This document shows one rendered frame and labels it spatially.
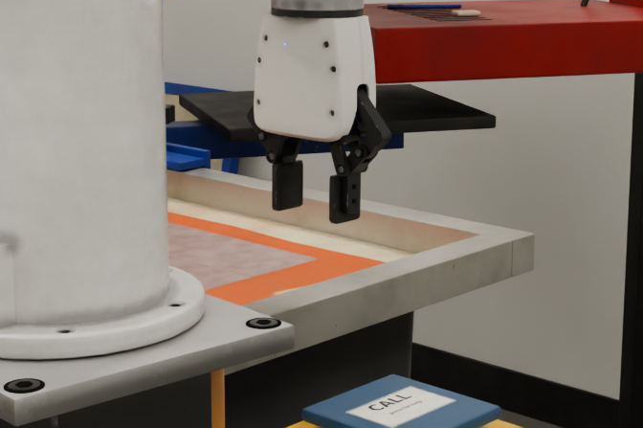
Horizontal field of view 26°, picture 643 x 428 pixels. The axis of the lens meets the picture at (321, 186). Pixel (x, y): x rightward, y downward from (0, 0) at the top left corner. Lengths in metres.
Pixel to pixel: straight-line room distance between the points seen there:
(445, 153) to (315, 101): 2.54
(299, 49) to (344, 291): 0.21
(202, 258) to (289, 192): 0.27
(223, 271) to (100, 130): 0.81
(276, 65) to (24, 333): 0.59
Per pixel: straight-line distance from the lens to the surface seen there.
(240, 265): 1.39
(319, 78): 1.10
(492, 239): 1.36
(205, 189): 1.65
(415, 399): 0.99
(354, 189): 1.13
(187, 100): 2.53
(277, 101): 1.14
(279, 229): 1.54
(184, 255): 1.44
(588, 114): 3.38
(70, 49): 0.56
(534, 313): 3.57
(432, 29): 2.26
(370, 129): 1.10
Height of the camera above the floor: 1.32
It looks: 12 degrees down
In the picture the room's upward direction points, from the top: straight up
